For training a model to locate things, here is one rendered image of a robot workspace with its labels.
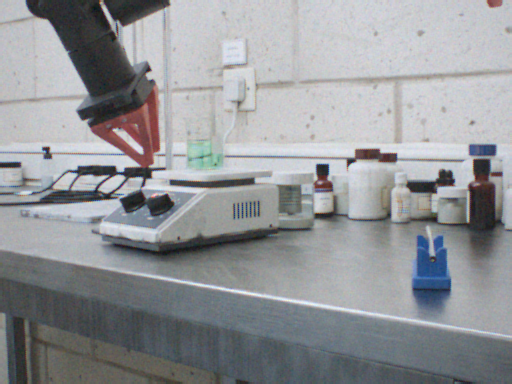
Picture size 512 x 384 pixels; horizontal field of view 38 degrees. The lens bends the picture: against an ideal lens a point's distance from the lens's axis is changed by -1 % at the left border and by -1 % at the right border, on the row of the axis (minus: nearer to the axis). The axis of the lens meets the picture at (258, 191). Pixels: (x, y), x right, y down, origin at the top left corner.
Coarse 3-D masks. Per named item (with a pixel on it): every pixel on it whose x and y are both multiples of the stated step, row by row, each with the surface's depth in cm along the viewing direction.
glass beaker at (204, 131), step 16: (192, 112) 96; (208, 112) 95; (192, 128) 96; (208, 128) 95; (192, 144) 96; (208, 144) 96; (224, 144) 98; (192, 160) 96; (208, 160) 96; (224, 160) 98
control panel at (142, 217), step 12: (144, 192) 98; (156, 192) 97; (180, 192) 94; (180, 204) 91; (108, 216) 96; (120, 216) 95; (132, 216) 93; (144, 216) 92; (156, 216) 90; (168, 216) 89
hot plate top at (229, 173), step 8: (232, 168) 105; (240, 168) 105; (152, 176) 100; (160, 176) 99; (168, 176) 97; (176, 176) 96; (184, 176) 95; (192, 176) 94; (200, 176) 93; (208, 176) 92; (216, 176) 93; (224, 176) 94; (232, 176) 95; (240, 176) 96; (248, 176) 97; (256, 176) 98; (264, 176) 99
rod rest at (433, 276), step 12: (420, 240) 75; (420, 252) 67; (444, 252) 66; (420, 264) 67; (432, 264) 67; (444, 264) 67; (420, 276) 67; (432, 276) 67; (444, 276) 67; (420, 288) 66; (432, 288) 66; (444, 288) 66
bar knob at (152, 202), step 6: (168, 192) 91; (150, 198) 91; (156, 198) 91; (162, 198) 90; (168, 198) 91; (150, 204) 91; (156, 204) 91; (162, 204) 91; (168, 204) 91; (150, 210) 91; (156, 210) 91; (162, 210) 90; (168, 210) 90
